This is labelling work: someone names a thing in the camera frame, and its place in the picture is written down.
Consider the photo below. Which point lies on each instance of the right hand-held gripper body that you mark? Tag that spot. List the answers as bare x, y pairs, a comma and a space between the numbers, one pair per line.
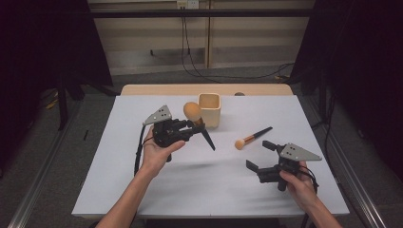
296, 153

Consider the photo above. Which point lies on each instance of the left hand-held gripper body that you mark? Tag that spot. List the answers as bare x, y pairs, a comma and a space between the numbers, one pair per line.
166, 133

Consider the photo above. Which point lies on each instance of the large makeup brush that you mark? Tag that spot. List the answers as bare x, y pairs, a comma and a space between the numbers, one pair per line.
192, 110

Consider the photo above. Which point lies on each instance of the small makeup brush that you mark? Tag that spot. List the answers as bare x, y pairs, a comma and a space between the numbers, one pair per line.
239, 144

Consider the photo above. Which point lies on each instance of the beige square brush holder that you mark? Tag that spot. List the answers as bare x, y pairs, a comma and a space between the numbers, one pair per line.
211, 110

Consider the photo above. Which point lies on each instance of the person's left hand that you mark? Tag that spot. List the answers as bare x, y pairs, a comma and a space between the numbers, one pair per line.
155, 158

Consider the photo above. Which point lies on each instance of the person's right hand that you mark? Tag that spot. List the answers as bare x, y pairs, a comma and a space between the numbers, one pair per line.
302, 190

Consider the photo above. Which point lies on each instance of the white table sheet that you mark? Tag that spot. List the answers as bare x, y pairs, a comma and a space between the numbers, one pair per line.
202, 190

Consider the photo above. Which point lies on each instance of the dark round table grommet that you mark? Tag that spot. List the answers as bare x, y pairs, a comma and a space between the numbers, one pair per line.
239, 94

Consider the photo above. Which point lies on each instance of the black metal stand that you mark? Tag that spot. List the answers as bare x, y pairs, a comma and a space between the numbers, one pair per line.
323, 98
62, 104

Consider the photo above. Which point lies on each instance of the small black floor piece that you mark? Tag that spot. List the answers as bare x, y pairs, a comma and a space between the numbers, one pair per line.
85, 135

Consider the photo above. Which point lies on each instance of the black curtain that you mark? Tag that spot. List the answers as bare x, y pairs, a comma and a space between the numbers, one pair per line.
364, 79
38, 63

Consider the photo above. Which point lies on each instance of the black horizontal bar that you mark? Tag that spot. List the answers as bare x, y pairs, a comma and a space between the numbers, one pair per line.
202, 13

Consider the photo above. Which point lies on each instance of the metal floor rail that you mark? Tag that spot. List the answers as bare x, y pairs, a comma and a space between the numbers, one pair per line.
41, 171
351, 177

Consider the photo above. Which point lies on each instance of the wooden wall post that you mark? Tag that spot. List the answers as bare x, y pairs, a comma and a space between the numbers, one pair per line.
208, 41

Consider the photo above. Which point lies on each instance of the white wall socket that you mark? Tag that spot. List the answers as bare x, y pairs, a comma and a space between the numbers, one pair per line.
187, 3

